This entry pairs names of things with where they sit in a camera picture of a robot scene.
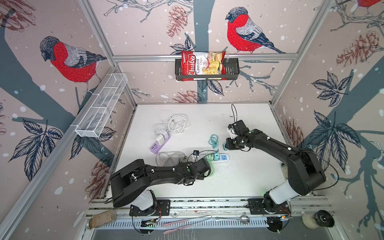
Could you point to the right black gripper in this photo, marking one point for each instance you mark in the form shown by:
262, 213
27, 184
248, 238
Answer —
228, 146

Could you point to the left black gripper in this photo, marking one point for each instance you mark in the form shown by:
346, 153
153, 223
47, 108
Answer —
202, 177

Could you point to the white blue power strip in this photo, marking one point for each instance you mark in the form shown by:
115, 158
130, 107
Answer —
218, 158

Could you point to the purple power strip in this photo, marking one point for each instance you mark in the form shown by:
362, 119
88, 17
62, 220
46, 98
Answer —
160, 141

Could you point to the small white plug adapter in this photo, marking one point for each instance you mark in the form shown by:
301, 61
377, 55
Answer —
160, 129

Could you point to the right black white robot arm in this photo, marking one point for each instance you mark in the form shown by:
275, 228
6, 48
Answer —
305, 172

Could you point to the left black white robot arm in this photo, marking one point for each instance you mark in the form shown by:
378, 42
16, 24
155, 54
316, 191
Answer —
129, 183

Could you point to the pink chopsticks pair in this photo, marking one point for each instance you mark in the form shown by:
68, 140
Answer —
184, 224

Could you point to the metal spoon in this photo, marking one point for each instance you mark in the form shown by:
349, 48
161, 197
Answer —
243, 219

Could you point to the red Chuba cassava chips bag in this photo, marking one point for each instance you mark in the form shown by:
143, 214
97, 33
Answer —
202, 63

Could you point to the black white tape roll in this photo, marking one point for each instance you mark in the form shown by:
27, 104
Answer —
318, 219

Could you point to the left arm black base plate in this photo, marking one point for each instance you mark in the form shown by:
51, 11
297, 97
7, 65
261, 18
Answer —
150, 208

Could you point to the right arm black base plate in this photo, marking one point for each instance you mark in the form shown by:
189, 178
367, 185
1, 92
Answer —
260, 206

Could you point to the black wall basket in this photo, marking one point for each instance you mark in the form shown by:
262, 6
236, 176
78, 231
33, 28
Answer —
230, 66

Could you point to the white wire mesh basket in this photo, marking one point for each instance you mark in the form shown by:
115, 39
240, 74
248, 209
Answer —
99, 112

